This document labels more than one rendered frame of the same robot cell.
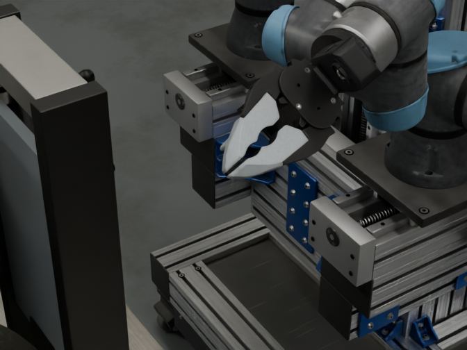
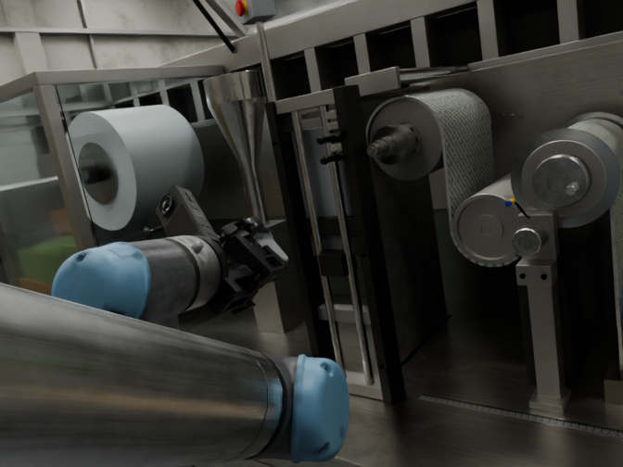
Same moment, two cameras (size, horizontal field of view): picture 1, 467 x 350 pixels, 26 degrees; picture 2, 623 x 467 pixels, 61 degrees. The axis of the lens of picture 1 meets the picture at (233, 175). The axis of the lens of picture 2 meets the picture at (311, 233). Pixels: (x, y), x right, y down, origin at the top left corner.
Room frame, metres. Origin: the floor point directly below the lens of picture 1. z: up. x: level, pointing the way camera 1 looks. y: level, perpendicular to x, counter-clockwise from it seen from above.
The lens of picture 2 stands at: (1.49, -0.16, 1.40)
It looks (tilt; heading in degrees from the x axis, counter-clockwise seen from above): 12 degrees down; 162
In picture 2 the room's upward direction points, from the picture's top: 10 degrees counter-clockwise
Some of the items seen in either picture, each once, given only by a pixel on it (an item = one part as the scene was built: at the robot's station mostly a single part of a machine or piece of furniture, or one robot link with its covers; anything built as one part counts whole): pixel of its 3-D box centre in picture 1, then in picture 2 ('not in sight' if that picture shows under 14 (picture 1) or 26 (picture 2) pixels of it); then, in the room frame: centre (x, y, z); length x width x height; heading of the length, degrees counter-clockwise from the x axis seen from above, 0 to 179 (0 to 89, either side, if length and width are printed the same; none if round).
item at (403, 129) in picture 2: not in sight; (396, 143); (0.68, 0.28, 1.34); 0.06 x 0.06 x 0.06; 34
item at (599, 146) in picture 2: not in sight; (562, 179); (0.87, 0.43, 1.25); 0.15 x 0.01 x 0.15; 34
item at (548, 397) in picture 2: not in sight; (541, 312); (0.86, 0.38, 1.05); 0.06 x 0.05 x 0.31; 124
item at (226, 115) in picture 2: not in sight; (260, 218); (0.21, 0.12, 1.19); 0.14 x 0.14 x 0.57
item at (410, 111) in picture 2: not in sight; (433, 132); (0.59, 0.41, 1.34); 0.25 x 0.14 x 0.14; 124
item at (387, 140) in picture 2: not in sight; (379, 148); (0.71, 0.23, 1.34); 0.06 x 0.03 x 0.03; 124
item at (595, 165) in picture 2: not in sight; (578, 164); (0.80, 0.54, 1.25); 0.26 x 0.12 x 0.12; 124
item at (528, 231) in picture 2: not in sight; (527, 240); (0.89, 0.35, 1.18); 0.04 x 0.02 x 0.04; 34
